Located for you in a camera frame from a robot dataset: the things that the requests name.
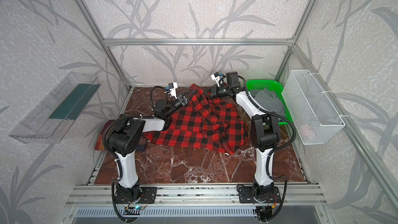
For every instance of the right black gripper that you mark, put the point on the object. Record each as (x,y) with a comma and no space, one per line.
(213,90)

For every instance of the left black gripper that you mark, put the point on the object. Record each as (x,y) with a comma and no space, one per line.
(183,98)

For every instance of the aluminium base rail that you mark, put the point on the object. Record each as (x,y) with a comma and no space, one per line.
(195,195)

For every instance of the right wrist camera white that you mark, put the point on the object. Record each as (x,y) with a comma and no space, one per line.
(218,78)

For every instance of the green plastic basket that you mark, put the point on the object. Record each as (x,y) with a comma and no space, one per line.
(272,86)

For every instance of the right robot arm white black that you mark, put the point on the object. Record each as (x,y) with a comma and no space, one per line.
(264,130)

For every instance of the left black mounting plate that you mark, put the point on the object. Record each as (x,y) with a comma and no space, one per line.
(141,195)

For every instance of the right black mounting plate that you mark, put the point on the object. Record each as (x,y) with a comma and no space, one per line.
(258,194)

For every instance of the folded multicolour plaid shirt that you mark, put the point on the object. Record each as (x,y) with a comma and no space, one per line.
(99,145)

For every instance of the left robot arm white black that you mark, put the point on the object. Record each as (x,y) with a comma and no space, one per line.
(122,136)

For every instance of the red black plaid shirt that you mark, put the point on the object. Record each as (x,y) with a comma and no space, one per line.
(205,123)

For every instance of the white wire mesh basket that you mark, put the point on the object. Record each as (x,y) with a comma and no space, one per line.
(315,117)

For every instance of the grey shirt in basket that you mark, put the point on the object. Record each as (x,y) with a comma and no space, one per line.
(269,101)

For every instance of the clear plastic wall tray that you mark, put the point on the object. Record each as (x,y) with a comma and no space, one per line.
(52,118)

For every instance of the black mounting plate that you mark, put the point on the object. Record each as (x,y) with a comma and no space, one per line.
(141,195)
(258,194)

